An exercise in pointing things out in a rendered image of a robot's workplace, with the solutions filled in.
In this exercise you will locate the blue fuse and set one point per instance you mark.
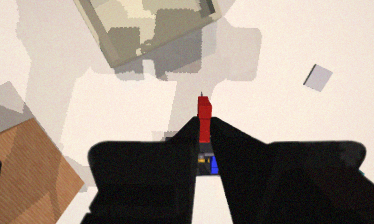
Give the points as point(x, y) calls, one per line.
point(213, 164)

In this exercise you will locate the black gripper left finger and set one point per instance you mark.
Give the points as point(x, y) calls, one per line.
point(173, 162)

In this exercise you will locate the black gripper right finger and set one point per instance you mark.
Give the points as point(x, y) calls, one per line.
point(250, 169)

